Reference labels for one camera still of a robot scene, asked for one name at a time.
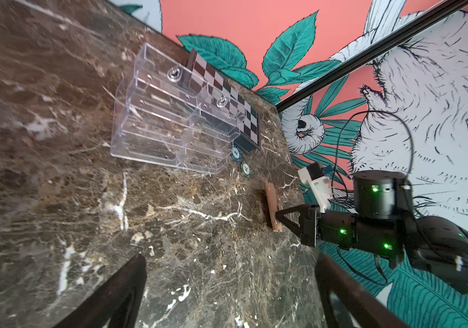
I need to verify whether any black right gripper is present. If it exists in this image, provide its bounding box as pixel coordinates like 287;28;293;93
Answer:
276;204;320;247

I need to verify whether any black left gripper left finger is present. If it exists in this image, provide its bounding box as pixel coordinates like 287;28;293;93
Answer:
56;254;147;327

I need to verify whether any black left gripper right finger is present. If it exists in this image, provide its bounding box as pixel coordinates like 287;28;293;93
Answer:
315;254;407;327

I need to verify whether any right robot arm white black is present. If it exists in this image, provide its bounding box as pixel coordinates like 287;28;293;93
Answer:
275;170;468;294

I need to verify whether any green poker chip near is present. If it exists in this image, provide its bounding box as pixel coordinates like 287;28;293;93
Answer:
240;161;252;178

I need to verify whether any green poker chip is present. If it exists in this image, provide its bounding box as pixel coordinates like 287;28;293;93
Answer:
240;161;252;178
231;146;242;162

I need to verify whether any green poker chip far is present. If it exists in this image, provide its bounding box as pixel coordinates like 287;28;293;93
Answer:
231;146;242;162

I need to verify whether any folded checkered chess board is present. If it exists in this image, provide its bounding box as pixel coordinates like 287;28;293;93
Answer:
183;49;261;153

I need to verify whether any clear acrylic organizer box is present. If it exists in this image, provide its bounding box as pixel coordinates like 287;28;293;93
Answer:
110;43;239;174

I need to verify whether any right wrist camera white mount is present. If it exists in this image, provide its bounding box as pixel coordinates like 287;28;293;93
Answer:
298;163;334;213

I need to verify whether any right black frame post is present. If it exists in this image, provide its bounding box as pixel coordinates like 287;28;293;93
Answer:
277;0;468;113

